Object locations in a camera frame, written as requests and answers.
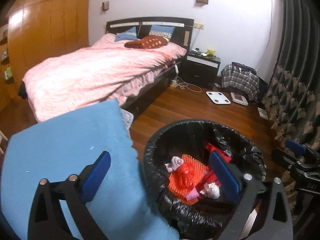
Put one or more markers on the brown dotted pillow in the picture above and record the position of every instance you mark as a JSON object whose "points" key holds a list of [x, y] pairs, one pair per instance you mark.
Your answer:
{"points": [[148, 42]]}

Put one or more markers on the pink face mask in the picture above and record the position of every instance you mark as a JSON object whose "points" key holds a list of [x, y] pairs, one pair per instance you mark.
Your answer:
{"points": [[193, 194]]}

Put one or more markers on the blue table cloth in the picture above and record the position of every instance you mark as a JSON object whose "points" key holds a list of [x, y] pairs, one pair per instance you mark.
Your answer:
{"points": [[64, 145]]}

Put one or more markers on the dark patterned curtain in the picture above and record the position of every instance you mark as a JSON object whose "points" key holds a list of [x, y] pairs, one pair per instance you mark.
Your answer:
{"points": [[292, 99]]}

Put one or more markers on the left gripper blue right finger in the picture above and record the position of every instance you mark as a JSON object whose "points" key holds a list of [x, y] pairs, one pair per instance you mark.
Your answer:
{"points": [[273, 220]]}

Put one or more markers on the right blue pillow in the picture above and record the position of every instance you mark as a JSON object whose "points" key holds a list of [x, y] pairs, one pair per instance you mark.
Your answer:
{"points": [[162, 31]]}

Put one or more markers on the left wall lamp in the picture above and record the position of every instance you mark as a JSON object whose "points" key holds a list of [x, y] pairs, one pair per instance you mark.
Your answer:
{"points": [[105, 6]]}

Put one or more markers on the wooden wardrobe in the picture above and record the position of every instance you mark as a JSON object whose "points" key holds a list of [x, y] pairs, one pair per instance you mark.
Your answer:
{"points": [[33, 30]]}

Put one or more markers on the blue pillow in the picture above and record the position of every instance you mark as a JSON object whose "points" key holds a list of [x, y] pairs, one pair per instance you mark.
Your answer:
{"points": [[162, 31], [130, 35]]}

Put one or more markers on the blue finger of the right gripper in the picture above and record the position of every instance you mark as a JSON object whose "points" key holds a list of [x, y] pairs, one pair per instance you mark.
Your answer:
{"points": [[295, 147]]}

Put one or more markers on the black nightstand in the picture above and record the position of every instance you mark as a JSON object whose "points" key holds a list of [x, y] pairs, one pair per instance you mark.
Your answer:
{"points": [[199, 70]]}

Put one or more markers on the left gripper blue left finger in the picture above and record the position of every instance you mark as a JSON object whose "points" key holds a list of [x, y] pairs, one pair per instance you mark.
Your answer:
{"points": [[47, 220]]}

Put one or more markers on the plaid cloth pile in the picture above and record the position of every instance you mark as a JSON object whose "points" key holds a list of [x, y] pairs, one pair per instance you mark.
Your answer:
{"points": [[241, 77]]}

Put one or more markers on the red plastic bag ball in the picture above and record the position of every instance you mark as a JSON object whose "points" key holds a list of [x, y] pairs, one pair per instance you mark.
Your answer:
{"points": [[185, 176]]}

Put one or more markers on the yellow plush toy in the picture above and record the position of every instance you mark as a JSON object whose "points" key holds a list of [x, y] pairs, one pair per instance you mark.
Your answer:
{"points": [[210, 53]]}

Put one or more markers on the large orange foam net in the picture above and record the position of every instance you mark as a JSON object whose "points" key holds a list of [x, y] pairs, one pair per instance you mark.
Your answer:
{"points": [[172, 167]]}

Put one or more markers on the white tissue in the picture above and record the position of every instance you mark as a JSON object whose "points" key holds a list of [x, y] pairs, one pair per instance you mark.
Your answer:
{"points": [[211, 191]]}

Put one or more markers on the white bathroom scale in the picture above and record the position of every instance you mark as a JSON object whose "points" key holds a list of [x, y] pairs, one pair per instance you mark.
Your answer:
{"points": [[218, 98]]}

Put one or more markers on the red fabric pile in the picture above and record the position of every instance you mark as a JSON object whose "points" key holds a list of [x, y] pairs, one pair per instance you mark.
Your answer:
{"points": [[216, 171]]}

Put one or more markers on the left blue pillow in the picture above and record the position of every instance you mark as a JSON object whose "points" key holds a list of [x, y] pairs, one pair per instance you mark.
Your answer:
{"points": [[130, 35]]}

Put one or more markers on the red framed scale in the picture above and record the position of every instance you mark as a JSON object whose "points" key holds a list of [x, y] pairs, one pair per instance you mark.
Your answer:
{"points": [[237, 98]]}

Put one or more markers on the black lined trash bin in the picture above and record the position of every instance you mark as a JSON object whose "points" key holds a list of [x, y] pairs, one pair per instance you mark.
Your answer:
{"points": [[200, 218]]}

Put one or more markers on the grey quilted cloth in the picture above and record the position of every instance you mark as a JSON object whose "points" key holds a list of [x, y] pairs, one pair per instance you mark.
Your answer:
{"points": [[128, 118]]}

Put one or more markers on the bed with pink duvet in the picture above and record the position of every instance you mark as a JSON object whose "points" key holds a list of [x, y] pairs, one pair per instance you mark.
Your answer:
{"points": [[107, 70]]}

